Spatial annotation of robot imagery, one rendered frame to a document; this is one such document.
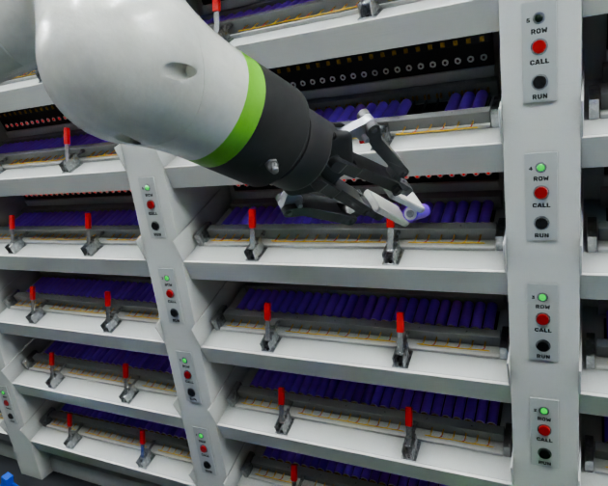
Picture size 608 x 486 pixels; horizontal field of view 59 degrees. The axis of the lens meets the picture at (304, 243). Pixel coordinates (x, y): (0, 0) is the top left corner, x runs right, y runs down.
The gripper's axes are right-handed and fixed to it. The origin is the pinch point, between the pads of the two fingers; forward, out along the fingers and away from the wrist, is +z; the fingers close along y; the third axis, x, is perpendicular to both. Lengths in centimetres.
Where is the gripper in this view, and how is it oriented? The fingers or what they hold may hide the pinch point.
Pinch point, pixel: (394, 202)
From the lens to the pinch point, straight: 62.6
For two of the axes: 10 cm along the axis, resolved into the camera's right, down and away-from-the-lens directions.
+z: 6.4, 2.2, 7.4
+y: -6.7, 6.3, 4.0
